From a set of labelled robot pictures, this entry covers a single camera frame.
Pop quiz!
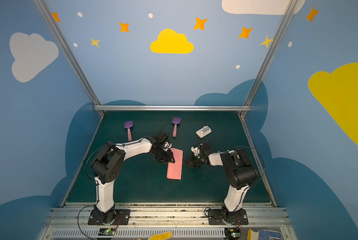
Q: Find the green circuit board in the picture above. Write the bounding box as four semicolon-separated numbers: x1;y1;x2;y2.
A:
98;228;117;236
224;228;241;240

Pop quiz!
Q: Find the yellow glove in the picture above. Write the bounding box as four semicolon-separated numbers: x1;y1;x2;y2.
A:
147;231;173;240

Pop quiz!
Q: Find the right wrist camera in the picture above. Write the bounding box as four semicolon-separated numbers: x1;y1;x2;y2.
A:
191;147;200;156

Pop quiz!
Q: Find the right purple pink spatula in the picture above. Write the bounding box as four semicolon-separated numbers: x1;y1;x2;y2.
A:
172;117;181;138

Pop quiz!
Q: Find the aluminium front rail base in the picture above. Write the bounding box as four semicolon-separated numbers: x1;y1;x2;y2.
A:
38;203;297;240

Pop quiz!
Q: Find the horizontal aluminium frame bar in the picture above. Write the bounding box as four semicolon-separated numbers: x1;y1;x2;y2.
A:
94;105;251;112

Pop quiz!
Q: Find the aluminium frame post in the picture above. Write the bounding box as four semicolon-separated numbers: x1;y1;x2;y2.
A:
33;0;101;106
239;0;299;120

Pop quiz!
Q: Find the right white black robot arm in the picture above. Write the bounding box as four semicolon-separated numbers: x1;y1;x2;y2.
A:
183;142;259;225

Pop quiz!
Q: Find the blue white glove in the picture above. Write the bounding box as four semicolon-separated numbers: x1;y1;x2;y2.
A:
247;229;283;240

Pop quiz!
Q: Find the right aluminium frame post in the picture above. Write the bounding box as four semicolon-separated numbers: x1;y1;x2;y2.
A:
239;0;299;120

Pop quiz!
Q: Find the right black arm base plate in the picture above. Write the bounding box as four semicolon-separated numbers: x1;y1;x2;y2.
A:
205;209;249;226

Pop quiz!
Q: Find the purple pink spatula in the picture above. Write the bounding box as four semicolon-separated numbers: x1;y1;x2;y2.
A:
172;117;181;138
124;121;134;142

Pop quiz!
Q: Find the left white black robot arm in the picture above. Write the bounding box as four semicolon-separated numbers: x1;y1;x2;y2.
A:
88;131;177;226

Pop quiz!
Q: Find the pink square paper sheet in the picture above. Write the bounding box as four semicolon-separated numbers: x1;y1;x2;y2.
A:
167;148;183;180

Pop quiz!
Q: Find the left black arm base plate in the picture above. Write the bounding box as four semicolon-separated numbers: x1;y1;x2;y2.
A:
88;209;131;226

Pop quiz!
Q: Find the left purple pink spatula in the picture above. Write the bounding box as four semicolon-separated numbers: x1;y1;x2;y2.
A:
124;121;134;142

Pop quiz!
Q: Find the left green circuit board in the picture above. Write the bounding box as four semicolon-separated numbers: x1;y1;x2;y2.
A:
98;228;117;236

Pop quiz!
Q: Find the white small plastic device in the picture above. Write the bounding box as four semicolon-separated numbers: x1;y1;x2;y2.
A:
195;126;212;139

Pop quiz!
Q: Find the right green circuit board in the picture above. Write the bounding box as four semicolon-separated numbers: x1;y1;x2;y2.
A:
224;228;241;240

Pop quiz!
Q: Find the left aluminium frame post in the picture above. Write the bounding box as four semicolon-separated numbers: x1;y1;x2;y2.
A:
33;0;101;106

